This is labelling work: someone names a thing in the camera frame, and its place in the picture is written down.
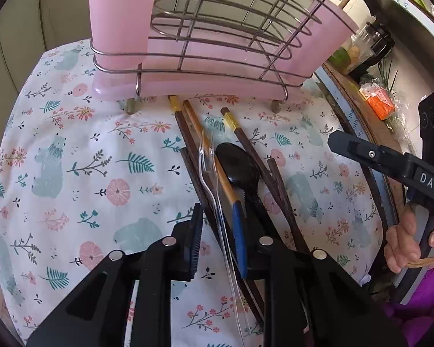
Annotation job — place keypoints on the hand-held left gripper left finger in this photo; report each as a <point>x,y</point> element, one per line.
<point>196,242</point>

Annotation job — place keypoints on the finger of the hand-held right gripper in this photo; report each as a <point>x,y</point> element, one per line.
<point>365,153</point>

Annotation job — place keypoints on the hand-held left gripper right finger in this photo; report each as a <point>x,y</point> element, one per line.
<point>240,242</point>

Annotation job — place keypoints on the clear plastic fork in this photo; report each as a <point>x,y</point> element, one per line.
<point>207,179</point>

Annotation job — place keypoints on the dark chopstick with gold band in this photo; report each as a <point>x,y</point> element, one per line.
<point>190,170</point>
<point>188,141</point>
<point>244,139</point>

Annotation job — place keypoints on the black plastic spoon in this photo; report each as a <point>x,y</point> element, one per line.
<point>238,166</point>

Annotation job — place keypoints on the person's right hand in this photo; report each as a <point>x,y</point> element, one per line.
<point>403,238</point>

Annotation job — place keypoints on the orange packet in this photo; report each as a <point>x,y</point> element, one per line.
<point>381,104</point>

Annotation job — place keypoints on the green plant leaves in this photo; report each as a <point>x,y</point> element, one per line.
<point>388,76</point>

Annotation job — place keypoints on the glass jar with black lid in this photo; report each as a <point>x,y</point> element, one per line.
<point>376,43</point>

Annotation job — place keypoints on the tan rubber band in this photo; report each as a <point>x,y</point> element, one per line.
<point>419,263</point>

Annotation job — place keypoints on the purple clothing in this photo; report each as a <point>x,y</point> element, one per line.
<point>430,296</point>

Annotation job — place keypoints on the floral printed cloth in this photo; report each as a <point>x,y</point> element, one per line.
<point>76,133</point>

